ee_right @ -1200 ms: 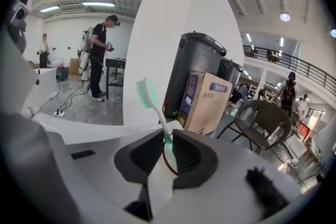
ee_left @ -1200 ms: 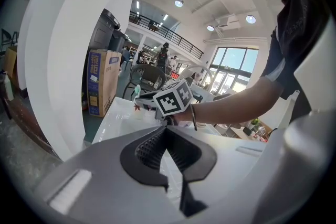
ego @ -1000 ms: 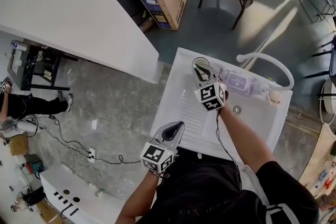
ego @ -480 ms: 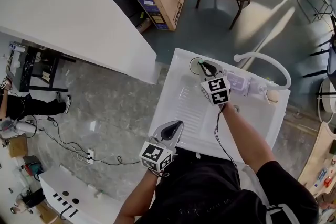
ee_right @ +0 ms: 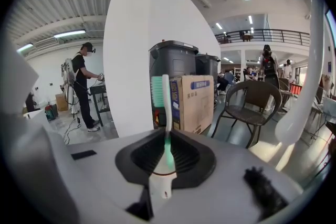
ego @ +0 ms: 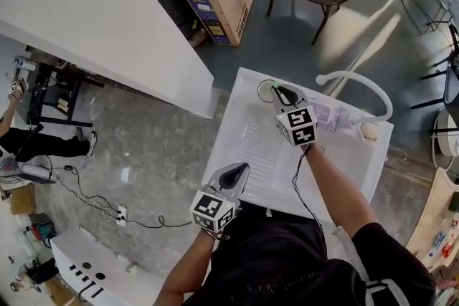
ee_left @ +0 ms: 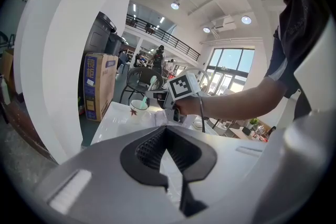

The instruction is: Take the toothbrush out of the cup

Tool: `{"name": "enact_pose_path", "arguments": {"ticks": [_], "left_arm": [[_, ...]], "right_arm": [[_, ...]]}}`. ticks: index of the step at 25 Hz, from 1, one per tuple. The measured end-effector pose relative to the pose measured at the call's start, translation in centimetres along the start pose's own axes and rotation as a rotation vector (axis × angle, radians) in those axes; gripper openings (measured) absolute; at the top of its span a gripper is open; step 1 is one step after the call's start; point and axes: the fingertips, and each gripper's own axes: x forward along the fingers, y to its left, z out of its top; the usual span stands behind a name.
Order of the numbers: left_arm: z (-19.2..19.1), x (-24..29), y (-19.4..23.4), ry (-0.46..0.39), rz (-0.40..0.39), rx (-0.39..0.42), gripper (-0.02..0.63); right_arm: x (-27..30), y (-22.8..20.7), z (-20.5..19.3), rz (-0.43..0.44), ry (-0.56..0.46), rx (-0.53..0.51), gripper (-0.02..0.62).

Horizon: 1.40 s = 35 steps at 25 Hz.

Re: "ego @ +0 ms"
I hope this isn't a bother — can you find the thin black gripper wire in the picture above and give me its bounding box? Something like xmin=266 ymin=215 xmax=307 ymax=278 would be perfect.
xmin=291 ymin=145 xmax=323 ymax=230

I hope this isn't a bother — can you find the brown cardboard box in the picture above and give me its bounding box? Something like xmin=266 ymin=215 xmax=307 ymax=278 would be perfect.
xmin=46 ymin=275 xmax=78 ymax=306

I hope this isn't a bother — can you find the black floor cable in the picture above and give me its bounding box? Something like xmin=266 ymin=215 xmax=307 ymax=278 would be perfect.
xmin=123 ymin=214 xmax=194 ymax=229

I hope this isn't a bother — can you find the teal and red tool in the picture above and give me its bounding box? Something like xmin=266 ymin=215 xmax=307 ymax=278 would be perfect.
xmin=30 ymin=221 xmax=58 ymax=241

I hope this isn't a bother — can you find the clear glass cup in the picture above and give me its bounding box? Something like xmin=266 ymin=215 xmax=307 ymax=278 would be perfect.
xmin=257 ymin=78 xmax=277 ymax=103

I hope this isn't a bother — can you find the person's left forearm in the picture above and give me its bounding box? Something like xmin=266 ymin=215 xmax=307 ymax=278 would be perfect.
xmin=152 ymin=231 xmax=216 ymax=306

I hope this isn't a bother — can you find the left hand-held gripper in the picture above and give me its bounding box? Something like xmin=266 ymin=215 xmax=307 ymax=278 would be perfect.
xmin=189 ymin=162 xmax=251 ymax=234

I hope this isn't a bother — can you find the person's black clothing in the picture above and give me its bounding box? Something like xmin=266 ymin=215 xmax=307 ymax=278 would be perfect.
xmin=182 ymin=202 xmax=437 ymax=306

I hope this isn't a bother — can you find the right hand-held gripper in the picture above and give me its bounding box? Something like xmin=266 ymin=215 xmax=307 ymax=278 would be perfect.
xmin=270 ymin=82 xmax=320 ymax=148

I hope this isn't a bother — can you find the white sink basin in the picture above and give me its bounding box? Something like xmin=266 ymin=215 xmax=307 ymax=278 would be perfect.
xmin=201 ymin=67 xmax=394 ymax=226

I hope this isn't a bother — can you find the white cabinet with black marks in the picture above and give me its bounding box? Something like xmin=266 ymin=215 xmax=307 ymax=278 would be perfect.
xmin=49 ymin=227 xmax=169 ymax=306

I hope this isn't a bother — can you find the black metal rack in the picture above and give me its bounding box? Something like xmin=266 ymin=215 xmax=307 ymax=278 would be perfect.
xmin=14 ymin=53 xmax=105 ymax=128

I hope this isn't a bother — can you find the closed small cardboard box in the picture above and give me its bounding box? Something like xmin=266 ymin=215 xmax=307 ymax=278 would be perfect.
xmin=9 ymin=184 xmax=37 ymax=216

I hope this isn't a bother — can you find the white round appliance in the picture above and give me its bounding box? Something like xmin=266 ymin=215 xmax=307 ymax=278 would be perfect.
xmin=430 ymin=109 xmax=459 ymax=169

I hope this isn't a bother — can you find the person's right forearm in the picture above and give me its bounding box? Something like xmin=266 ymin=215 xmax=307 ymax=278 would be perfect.
xmin=304 ymin=143 xmax=379 ymax=237

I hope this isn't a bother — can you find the dark upholstered chair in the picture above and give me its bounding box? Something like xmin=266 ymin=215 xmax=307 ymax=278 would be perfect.
xmin=410 ymin=57 xmax=459 ymax=112

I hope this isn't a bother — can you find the beige soap bar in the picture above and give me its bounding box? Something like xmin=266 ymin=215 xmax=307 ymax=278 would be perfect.
xmin=361 ymin=122 xmax=380 ymax=141

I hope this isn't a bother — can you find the purple wet wipes packet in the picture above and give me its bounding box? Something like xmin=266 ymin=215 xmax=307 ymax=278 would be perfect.
xmin=308 ymin=97 xmax=354 ymax=133

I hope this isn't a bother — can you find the white curved faucet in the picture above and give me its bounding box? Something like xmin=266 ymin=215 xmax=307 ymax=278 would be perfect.
xmin=316 ymin=70 xmax=394 ymax=143

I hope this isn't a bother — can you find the white cylindrical device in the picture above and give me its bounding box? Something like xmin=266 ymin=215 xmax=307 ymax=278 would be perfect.
xmin=19 ymin=163 xmax=55 ymax=186

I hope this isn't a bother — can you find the light wooden table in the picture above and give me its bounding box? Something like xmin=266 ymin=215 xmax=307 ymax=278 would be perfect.
xmin=404 ymin=166 xmax=459 ymax=273

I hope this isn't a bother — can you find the plastic bottle blue label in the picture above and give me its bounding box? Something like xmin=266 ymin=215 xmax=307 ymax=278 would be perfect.
xmin=428 ymin=231 xmax=448 ymax=257

